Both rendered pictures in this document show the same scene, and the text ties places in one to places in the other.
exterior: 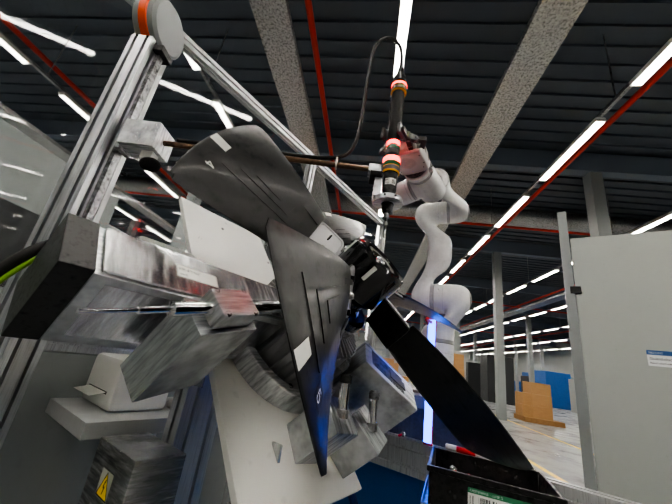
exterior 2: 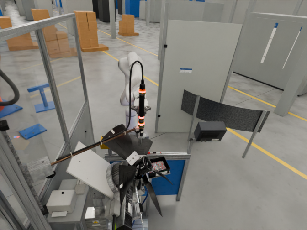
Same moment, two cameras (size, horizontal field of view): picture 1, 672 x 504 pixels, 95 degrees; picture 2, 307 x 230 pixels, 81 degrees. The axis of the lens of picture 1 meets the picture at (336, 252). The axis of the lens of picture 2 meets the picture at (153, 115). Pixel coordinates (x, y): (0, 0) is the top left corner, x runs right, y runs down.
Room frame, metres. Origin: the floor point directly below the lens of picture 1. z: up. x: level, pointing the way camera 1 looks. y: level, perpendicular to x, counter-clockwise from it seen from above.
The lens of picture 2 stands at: (-0.12, 0.54, 2.23)
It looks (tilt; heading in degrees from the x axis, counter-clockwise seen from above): 33 degrees down; 315
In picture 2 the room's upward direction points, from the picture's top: 4 degrees clockwise
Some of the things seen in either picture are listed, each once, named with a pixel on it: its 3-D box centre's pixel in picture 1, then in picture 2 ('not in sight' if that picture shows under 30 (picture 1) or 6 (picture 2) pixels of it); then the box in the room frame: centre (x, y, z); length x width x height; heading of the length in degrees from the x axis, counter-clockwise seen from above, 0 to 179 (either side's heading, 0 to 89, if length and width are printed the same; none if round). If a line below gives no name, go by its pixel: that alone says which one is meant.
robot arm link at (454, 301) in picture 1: (446, 313); (133, 104); (1.22, -0.48, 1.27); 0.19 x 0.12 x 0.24; 64
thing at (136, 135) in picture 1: (144, 140); (39, 169); (0.67, 0.52, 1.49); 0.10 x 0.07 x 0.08; 87
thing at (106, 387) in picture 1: (123, 380); (61, 203); (0.85, 0.47, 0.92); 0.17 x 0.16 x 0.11; 52
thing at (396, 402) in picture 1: (367, 391); not in sight; (0.70, -0.11, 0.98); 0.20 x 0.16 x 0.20; 52
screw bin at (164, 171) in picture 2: (487, 489); (156, 166); (0.69, -0.36, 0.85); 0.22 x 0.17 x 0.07; 67
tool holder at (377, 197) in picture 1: (385, 185); (140, 131); (0.65, -0.09, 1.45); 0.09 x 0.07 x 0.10; 87
